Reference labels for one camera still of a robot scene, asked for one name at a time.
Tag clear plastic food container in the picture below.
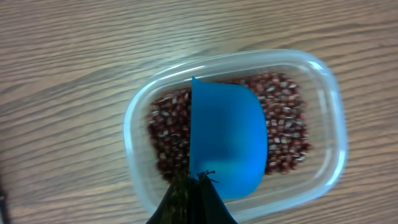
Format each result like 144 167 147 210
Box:
123 50 348 222

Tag blue plastic measuring scoop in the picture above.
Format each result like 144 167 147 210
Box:
189 78 268 199

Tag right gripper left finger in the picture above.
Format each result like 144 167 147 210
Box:
147 173 194 224

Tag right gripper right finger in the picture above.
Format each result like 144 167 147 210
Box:
195 170 237 224

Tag red adzuki beans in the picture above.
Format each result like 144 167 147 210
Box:
147 72 312 182

